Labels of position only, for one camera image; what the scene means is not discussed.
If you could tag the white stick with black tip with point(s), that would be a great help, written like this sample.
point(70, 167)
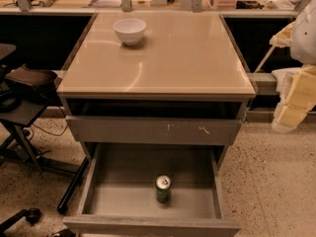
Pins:
point(263, 61)

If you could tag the closed top drawer front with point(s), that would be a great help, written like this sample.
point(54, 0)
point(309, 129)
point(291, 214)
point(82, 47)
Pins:
point(185, 131)

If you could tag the black office chair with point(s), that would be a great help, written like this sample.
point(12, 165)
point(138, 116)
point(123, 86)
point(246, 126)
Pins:
point(25, 95)

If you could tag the grey drawer cabinet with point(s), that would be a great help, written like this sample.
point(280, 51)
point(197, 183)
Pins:
point(187, 66)

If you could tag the white ceramic bowl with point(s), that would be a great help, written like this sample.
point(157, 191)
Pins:
point(130, 31)

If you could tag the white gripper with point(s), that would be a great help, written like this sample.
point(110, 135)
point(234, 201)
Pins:
point(304, 39)

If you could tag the white curved plastic cover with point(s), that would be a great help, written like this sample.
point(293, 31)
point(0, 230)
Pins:
point(284, 78)

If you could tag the black caster wheel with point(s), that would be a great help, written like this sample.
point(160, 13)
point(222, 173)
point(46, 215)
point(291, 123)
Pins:
point(33, 215)

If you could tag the open middle drawer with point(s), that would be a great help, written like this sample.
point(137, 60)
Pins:
point(119, 197)

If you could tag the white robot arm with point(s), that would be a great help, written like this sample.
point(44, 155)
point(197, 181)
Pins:
point(303, 38)

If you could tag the green soda can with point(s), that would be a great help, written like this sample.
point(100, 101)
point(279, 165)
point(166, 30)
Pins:
point(163, 186)

